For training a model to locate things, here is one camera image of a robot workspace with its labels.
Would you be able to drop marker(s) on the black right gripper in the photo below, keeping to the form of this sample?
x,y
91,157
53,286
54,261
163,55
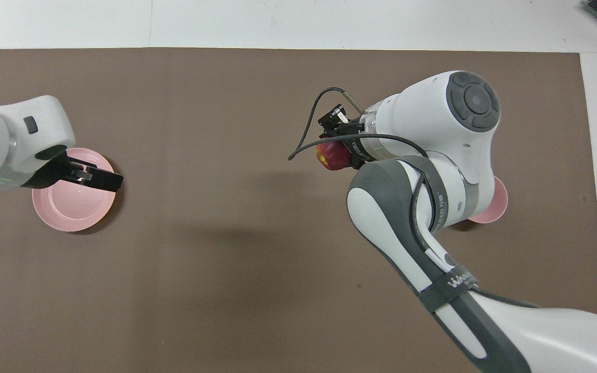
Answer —
x,y
363,140

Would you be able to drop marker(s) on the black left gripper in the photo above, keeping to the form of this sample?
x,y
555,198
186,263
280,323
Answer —
x,y
50,168

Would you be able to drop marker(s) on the red apple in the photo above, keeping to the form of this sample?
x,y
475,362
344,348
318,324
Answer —
x,y
332,155

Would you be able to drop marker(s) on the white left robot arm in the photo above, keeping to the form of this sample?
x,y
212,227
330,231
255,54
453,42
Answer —
x,y
3,140

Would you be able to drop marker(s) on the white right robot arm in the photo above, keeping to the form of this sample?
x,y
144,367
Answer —
x,y
433,134

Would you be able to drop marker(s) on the pink plate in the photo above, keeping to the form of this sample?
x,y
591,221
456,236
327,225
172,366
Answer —
x,y
70,207
495,204

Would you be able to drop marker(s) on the right pink plate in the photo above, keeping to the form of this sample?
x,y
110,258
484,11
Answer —
x,y
495,204

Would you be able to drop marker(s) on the brown table mat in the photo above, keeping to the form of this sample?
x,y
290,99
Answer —
x,y
226,259

